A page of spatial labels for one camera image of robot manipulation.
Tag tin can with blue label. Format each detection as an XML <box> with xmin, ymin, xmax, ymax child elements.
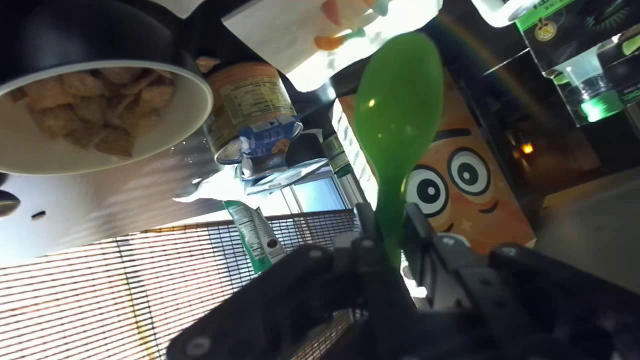
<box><xmin>202</xmin><ymin>59</ymin><xmax>306</xmax><ymax>168</ymax></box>

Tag orange cardboard box with face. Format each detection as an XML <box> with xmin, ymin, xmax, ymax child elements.
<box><xmin>331</xmin><ymin>71</ymin><xmax>539</xmax><ymax>258</ymax></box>

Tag white green small device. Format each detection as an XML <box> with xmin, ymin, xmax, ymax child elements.
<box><xmin>470</xmin><ymin>0</ymin><xmax>537</xmax><ymax>29</ymax></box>

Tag green white tube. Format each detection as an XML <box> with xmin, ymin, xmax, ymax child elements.
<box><xmin>222</xmin><ymin>197</ymin><xmax>286</xmax><ymax>276</ymax></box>

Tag plain white serviette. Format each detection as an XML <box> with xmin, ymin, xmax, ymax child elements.
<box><xmin>149</xmin><ymin>0</ymin><xmax>206</xmax><ymax>19</ymax></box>

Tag brown slatted window blind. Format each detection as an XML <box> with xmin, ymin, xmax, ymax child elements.
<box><xmin>0</xmin><ymin>211</ymin><xmax>367</xmax><ymax>360</ymax></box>

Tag white serviette with orange print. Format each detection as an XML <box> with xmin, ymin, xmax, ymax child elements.
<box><xmin>222</xmin><ymin>0</ymin><xmax>447</xmax><ymax>94</ymax></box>

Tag small bowl with snack pieces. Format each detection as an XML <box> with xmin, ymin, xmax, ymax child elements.
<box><xmin>0</xmin><ymin>0</ymin><xmax>216</xmax><ymax>177</ymax></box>

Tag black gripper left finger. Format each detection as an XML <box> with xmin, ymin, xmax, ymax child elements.
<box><xmin>167</xmin><ymin>202</ymin><xmax>417</xmax><ymax>360</ymax></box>

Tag green black bottle carrier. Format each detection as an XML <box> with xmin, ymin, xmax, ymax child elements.
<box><xmin>517</xmin><ymin>0</ymin><xmax>640</xmax><ymax>128</ymax></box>

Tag green cap clear bottle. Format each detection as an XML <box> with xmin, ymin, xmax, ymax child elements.
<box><xmin>549</xmin><ymin>36</ymin><xmax>632</xmax><ymax>128</ymax></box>

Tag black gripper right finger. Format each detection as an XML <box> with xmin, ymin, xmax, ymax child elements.
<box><xmin>403</xmin><ymin>206</ymin><xmax>640</xmax><ymax>360</ymax></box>

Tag green plastic spoon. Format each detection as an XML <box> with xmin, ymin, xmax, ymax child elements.
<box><xmin>352</xmin><ymin>29</ymin><xmax>447</xmax><ymax>268</ymax></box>

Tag crumpled white paper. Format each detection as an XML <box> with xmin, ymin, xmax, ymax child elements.
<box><xmin>172</xmin><ymin>156</ymin><xmax>329</xmax><ymax>206</ymax></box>

